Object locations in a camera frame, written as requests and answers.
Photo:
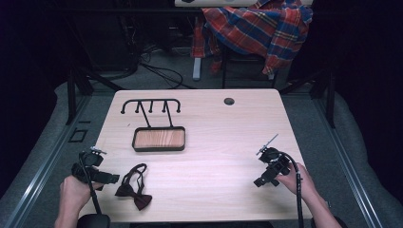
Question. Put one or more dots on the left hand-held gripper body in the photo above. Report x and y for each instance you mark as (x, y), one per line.
(90, 160)

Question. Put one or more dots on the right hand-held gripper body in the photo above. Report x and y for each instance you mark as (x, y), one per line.
(275, 160)

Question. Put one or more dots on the dark maroon bow tie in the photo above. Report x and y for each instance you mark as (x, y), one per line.
(134, 193)

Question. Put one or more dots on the black hook rack wooden tray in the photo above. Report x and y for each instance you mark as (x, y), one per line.
(158, 136)

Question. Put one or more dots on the person's right hand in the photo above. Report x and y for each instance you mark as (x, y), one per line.
(297, 182)

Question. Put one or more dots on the person's left hand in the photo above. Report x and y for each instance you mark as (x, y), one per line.
(73, 193)

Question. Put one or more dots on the black rounded object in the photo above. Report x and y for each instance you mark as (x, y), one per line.
(94, 221)

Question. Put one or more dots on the black metal stand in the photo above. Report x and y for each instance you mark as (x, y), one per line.
(82, 85)
(326, 91)

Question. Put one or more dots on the black chair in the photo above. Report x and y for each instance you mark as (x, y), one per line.
(247, 68)

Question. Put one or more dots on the white table leg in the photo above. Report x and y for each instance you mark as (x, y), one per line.
(197, 69)

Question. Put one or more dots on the red blue plaid shirt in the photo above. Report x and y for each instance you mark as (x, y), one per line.
(263, 28)

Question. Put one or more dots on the black rectangular floor frame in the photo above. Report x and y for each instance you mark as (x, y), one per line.
(78, 135)

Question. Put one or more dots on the grey metal floor rail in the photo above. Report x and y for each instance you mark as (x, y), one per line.
(348, 164)
(38, 177)

